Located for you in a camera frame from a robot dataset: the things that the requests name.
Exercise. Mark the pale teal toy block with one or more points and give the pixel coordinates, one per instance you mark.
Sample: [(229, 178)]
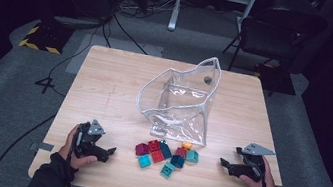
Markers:
[(192, 156)]

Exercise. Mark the orange toy block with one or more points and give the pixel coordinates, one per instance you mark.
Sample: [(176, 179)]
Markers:
[(186, 145)]

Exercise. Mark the cyan toy block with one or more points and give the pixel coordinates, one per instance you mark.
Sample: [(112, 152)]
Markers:
[(144, 161)]

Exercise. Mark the person's left hand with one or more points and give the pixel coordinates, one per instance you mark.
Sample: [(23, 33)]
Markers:
[(66, 152)]

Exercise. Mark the grey tape strip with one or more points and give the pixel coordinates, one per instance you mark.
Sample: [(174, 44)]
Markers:
[(44, 146)]

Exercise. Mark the clear plastic bag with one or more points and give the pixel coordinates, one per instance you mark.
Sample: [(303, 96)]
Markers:
[(182, 109)]

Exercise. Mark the black chair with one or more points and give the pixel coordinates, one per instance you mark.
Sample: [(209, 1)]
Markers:
[(264, 38)]

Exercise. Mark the red toy block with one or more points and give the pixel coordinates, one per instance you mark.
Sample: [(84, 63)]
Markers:
[(154, 144), (158, 156)]

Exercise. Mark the teal studded toy block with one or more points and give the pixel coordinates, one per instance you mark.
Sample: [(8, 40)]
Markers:
[(168, 170)]

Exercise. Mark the small dark blue toy block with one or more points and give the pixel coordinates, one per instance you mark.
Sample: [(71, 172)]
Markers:
[(177, 161)]

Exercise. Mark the person's right hand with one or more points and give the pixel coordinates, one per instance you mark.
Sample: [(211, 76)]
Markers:
[(265, 186)]

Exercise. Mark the black yellow striped base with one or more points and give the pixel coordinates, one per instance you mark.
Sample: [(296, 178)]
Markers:
[(46, 40)]

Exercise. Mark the dark base with yellow mark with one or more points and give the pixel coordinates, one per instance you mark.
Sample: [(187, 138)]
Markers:
[(283, 76)]

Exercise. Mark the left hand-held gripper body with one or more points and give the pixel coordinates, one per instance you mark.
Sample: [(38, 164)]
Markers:
[(89, 142)]

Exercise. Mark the crimson toy block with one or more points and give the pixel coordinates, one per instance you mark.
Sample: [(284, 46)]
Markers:
[(181, 152)]

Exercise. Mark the maroon toy block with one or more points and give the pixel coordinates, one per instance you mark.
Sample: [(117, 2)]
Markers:
[(142, 149)]

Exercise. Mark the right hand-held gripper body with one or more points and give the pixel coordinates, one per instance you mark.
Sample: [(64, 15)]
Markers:
[(252, 169)]

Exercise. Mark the long dark blue toy block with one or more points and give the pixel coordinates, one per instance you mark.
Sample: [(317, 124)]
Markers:
[(166, 149)]

